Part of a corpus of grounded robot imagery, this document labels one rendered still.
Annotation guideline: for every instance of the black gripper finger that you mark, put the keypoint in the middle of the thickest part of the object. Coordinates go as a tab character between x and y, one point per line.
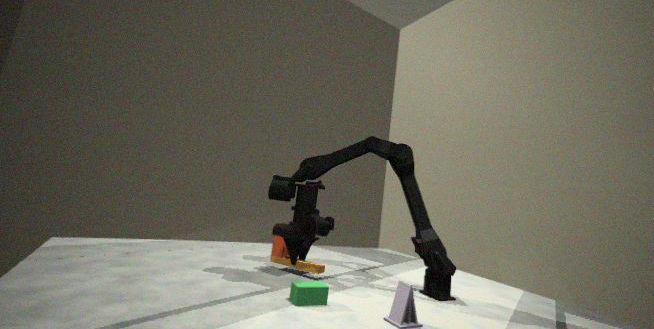
305	246
293	247

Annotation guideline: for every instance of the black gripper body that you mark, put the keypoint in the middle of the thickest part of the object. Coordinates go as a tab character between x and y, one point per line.
294	229

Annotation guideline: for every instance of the green block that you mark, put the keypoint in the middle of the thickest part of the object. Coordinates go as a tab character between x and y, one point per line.
305	293

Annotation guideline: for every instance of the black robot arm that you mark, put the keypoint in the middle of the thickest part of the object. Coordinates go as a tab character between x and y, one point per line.
437	279

